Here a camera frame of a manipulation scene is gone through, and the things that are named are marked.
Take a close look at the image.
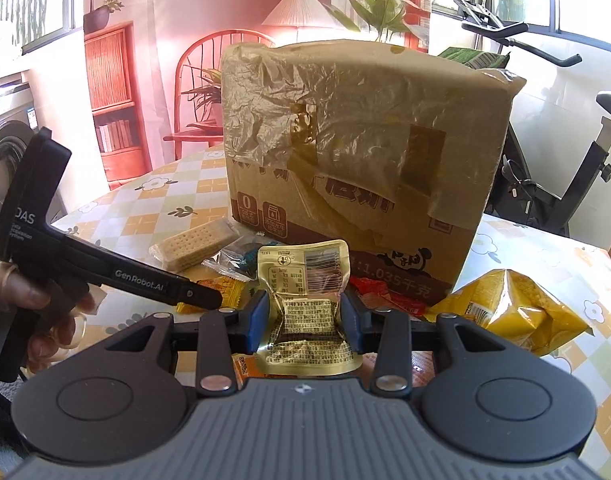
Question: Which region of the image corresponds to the yellow snack bag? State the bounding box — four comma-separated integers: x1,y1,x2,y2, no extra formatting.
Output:
425,268,595,359

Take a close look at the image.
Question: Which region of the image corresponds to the red snack packet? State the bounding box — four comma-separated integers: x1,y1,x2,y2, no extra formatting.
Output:
349,275,432,320

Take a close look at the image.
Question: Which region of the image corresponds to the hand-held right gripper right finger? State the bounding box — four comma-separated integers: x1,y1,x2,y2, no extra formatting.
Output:
341,290,509,397

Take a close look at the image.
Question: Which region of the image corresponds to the taped brown cardboard box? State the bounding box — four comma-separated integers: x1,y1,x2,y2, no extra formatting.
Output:
220,37,527,307

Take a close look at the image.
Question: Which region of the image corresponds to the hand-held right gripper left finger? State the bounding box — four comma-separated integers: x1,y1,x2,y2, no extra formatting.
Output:
102,290,271,397

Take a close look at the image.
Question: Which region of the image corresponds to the gold foil snack packet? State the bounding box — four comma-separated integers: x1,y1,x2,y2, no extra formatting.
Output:
256,239,362,375

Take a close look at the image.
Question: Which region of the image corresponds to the person's left hand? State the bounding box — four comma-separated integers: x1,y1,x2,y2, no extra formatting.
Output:
0,256,98,375

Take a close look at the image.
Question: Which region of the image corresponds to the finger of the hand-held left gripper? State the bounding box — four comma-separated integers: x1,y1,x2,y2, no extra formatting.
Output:
50,232,224,312

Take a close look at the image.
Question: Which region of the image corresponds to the black exercise bike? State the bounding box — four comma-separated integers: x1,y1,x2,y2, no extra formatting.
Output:
448,0,611,240

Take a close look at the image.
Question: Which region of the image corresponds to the checked floral tablecloth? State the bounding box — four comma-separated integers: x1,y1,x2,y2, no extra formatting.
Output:
50,142,611,461

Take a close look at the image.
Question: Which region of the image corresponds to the front-loading washing machine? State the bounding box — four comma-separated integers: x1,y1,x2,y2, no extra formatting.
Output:
0,72,69,225

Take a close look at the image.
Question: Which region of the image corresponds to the clear dark candy packet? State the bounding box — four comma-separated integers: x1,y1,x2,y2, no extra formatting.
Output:
202,237,260,282

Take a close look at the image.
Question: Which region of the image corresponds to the clear cracker packet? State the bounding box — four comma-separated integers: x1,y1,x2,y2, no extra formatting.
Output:
149,217,239,272

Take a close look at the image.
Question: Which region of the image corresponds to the printed room wall poster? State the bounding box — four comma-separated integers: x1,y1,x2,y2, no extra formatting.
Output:
82,0,431,185

